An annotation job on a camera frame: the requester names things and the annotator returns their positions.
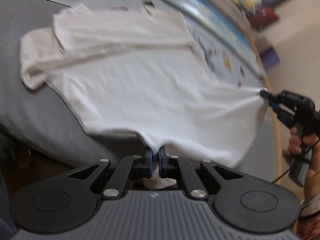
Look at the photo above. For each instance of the light blue patterned blanket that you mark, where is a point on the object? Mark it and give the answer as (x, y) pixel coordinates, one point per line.
(219, 27)

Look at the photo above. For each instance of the grey printed bed sheet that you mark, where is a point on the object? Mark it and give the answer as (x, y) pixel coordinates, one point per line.
(42, 120)

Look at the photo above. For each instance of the purple box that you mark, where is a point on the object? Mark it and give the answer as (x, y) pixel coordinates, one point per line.
(269, 58)

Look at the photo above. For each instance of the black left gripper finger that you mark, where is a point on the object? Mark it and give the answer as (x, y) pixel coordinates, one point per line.
(66, 201)
(244, 202)

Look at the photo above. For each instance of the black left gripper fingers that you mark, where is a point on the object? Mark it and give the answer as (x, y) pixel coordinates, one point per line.
(272, 100)

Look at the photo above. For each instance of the white small shirt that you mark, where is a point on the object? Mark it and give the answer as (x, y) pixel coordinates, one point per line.
(125, 73)

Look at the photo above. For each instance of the dark red plush toy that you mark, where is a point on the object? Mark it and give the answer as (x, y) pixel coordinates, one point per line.
(264, 17)

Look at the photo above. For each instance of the person's right hand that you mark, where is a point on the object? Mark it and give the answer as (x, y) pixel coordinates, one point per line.
(311, 189)

